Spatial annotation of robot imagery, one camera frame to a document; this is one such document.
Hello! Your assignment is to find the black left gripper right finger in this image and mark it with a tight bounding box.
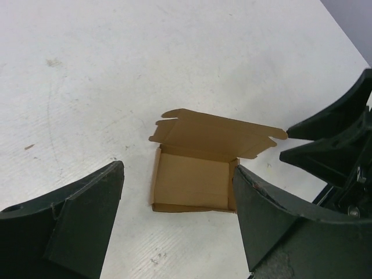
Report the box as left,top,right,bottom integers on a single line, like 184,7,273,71
233,166,371,278

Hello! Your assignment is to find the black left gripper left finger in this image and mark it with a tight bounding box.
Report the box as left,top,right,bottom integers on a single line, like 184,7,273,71
1,160,124,278

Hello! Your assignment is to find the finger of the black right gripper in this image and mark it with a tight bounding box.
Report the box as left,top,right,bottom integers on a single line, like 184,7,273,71
287,69,371,141
280,116,371,183

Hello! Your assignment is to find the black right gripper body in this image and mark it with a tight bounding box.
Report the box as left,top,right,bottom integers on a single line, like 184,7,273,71
319,111,371,218

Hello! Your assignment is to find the brown paper box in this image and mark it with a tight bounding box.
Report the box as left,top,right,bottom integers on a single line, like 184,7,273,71
149,108,288,213

